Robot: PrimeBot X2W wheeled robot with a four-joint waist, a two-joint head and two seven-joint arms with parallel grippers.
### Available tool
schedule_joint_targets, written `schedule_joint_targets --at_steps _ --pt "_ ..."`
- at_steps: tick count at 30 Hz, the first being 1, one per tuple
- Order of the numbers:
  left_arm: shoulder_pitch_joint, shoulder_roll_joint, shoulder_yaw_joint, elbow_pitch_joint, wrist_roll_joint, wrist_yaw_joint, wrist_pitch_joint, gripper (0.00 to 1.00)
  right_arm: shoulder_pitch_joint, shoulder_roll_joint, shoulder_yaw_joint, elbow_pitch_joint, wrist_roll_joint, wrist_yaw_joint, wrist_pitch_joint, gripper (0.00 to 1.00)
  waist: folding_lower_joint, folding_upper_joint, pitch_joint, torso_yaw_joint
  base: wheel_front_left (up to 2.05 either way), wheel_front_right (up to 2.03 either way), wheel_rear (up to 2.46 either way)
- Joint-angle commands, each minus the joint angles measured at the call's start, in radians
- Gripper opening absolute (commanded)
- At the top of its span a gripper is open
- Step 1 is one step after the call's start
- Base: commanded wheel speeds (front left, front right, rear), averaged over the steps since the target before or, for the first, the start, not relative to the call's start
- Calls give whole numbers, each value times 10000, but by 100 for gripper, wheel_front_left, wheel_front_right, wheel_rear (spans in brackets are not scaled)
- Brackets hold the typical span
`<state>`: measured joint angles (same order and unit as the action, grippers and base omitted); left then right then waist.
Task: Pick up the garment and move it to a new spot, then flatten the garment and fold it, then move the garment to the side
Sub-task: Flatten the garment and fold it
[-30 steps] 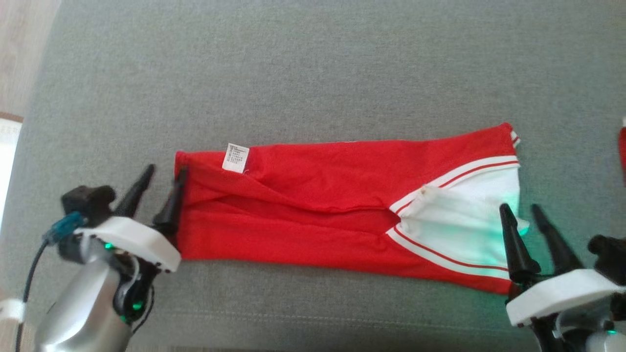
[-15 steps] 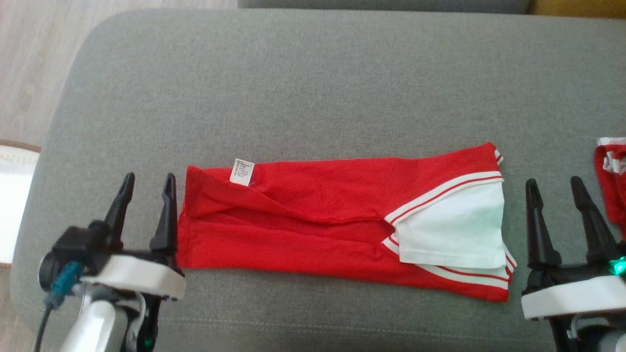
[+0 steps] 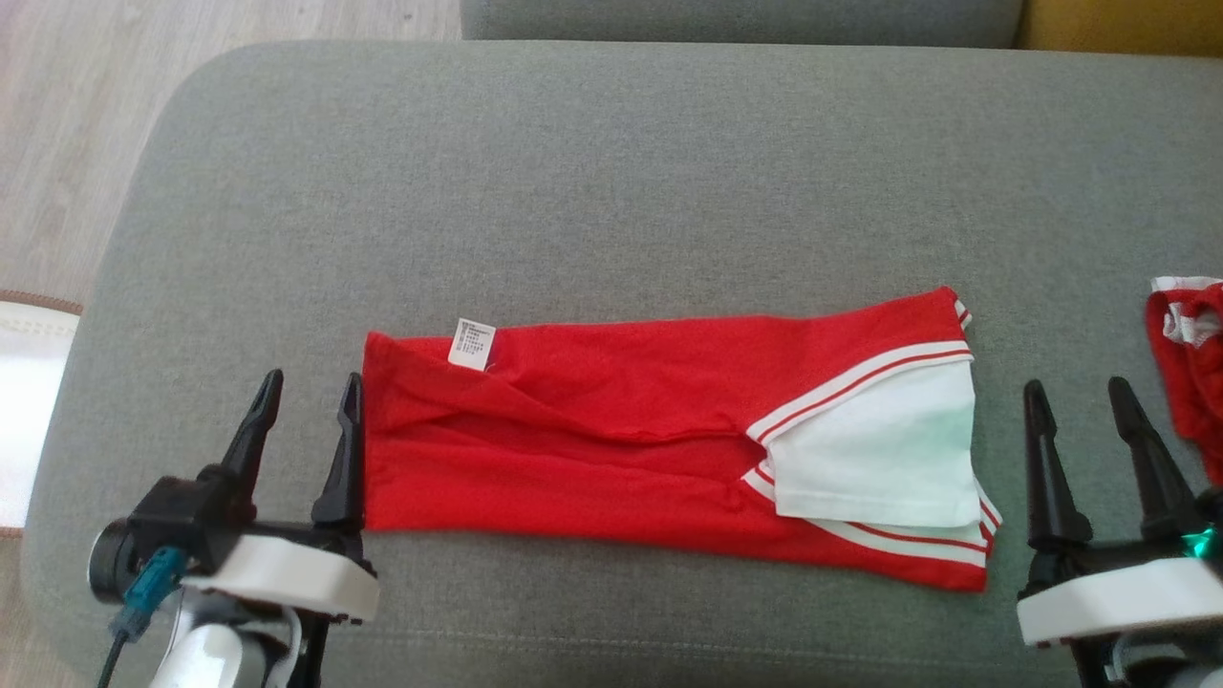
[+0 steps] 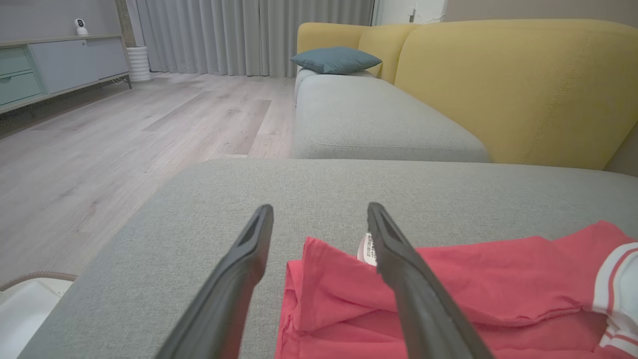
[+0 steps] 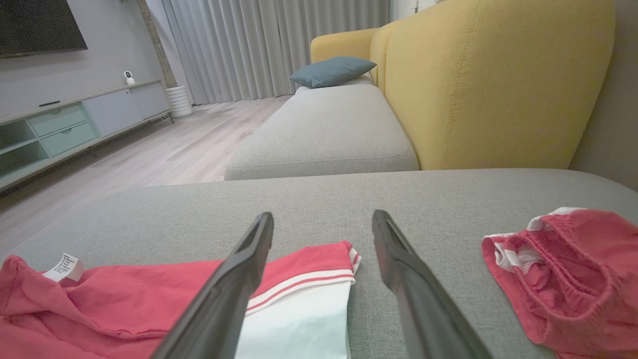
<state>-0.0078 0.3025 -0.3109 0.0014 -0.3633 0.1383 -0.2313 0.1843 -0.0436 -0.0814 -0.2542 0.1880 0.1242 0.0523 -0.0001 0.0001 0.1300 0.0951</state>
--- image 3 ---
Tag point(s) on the yellow sofa backrest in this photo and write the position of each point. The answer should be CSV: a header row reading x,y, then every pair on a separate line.
x,y
1127,24

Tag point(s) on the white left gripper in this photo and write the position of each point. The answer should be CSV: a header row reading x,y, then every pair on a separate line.
x,y
296,578

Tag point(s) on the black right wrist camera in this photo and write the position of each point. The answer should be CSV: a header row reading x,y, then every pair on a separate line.
x,y
1209,521

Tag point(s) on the white laundry basket brown rim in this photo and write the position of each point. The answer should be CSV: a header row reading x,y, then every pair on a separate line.
x,y
29,401

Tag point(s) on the red shorts with white band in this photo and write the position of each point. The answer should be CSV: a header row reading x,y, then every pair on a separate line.
x,y
1199,382

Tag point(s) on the grey sofa seat cushion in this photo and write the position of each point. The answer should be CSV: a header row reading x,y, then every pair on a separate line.
x,y
745,19

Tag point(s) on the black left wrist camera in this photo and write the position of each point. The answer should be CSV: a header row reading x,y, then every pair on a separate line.
x,y
172,516

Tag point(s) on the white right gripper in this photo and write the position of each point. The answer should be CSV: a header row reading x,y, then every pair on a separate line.
x,y
1118,597

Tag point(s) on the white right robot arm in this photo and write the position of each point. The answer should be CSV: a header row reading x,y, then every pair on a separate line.
x,y
1147,669

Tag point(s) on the red and white shirt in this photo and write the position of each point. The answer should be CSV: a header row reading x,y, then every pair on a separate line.
x,y
573,430

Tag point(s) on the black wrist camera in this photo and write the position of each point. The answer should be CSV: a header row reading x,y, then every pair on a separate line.
x,y
172,516
1209,521

